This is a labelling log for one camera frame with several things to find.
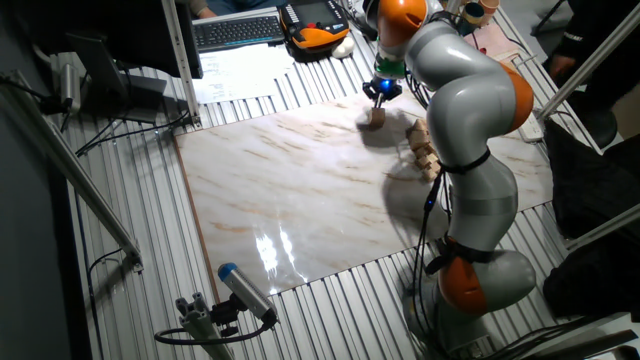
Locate short aluminium profile stub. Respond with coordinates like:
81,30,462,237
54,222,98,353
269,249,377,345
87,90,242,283
174,292,236,360

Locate white power strip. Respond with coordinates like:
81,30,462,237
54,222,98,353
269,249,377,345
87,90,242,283
517,112,546,144

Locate black computer monitor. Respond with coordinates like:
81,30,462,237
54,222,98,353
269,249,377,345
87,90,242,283
12,0,204,80

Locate orange black teach pendant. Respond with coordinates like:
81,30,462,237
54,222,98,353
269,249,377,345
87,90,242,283
278,0,351,64

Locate teal cylinder can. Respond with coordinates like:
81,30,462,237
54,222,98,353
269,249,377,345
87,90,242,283
459,2,485,36

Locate large wooden cube block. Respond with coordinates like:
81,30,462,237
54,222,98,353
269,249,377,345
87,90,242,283
408,133,433,153
405,118,430,140
368,106,388,132

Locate thin black cable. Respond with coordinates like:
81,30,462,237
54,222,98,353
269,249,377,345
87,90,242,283
85,247,125,360

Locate black desk cables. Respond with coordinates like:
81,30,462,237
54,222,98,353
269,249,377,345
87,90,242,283
74,108,192,157

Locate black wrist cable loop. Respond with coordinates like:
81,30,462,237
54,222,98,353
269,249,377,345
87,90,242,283
403,67,436,111

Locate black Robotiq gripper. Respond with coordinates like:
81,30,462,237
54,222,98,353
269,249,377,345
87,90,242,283
362,77,404,110

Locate person in black hoodie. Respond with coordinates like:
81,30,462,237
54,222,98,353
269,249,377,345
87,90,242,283
547,0,640,149

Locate silver cylindrical device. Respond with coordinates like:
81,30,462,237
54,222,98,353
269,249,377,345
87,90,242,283
59,63,83,115

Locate grey camera blue cap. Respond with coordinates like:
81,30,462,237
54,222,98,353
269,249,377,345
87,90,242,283
217,262,279,326

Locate printed white paper sheet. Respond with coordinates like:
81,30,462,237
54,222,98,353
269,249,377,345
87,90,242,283
191,43,297,105

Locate person right hand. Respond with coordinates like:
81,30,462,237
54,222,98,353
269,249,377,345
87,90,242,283
548,53,577,82

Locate person right forearm black sleeve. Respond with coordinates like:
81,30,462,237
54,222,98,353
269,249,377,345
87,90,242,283
551,22,601,60

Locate marble pattern board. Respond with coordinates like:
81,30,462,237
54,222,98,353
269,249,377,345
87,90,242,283
173,91,555,297

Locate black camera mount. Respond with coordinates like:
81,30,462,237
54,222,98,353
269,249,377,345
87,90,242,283
209,293,242,338

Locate black monitor stand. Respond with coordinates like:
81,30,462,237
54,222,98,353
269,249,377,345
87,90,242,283
66,32,190,125

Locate black camera cable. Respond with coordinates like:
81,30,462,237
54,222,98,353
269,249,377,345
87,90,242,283
153,312,277,347

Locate pink cloth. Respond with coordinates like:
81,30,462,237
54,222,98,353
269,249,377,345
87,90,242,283
462,22,524,64

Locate black computer keyboard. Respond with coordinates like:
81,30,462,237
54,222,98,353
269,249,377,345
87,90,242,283
192,14,286,54

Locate seated person blue jeans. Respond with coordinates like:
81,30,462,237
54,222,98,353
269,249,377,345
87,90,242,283
177,0,289,20

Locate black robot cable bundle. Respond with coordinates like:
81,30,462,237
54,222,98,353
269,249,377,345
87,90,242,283
409,169,454,359

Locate black fabric bag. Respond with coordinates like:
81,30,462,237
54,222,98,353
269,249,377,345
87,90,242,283
542,234,640,324
542,117,640,241

